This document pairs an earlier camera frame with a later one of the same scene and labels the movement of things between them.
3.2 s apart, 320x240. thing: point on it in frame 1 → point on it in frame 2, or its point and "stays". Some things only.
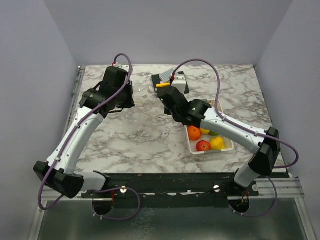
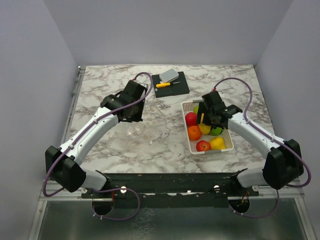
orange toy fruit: (194, 133) stays
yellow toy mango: (204, 131) stays
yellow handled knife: (163, 85) stays
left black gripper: (130, 103) → (138, 117)
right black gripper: (167, 111) → (202, 109)
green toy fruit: (213, 133) stays
